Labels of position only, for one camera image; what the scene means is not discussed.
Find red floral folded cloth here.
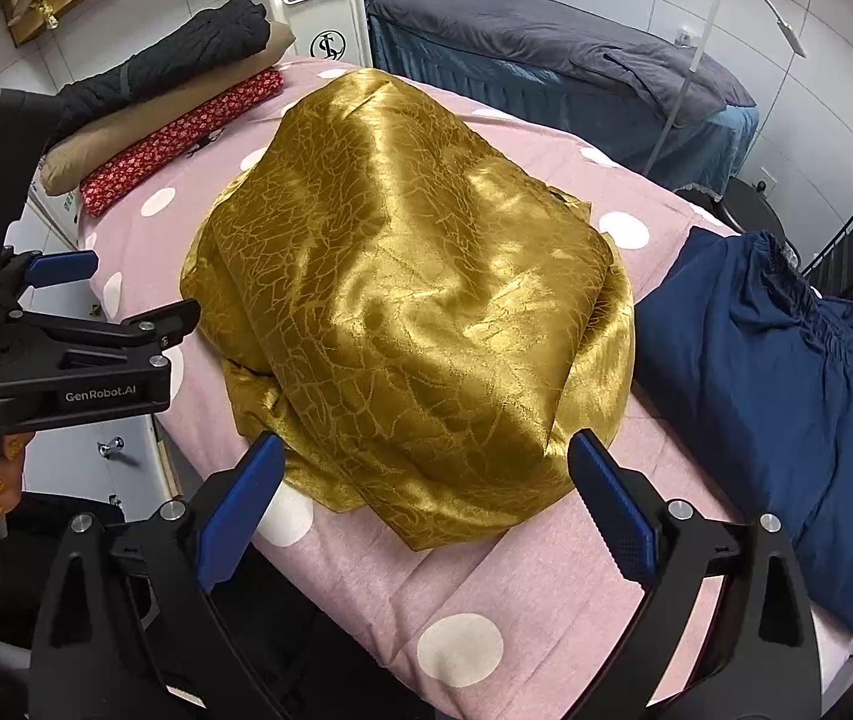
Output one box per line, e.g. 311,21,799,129
79,67,285,218

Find grey covered massage bed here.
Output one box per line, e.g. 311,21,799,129
366,0,758,195

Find white floor lamp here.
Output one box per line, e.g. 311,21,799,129
641,0,809,179

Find tan folded garment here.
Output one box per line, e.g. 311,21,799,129
39,21,294,195

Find navy blue folded garment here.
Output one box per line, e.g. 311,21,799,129
634,227,853,634

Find gold satin fur-lined coat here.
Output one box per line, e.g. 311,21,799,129
181,68,634,551

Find pink polka dot bedsheet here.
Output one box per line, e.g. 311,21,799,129
83,57,713,718

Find black folded garment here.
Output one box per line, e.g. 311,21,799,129
49,0,271,146

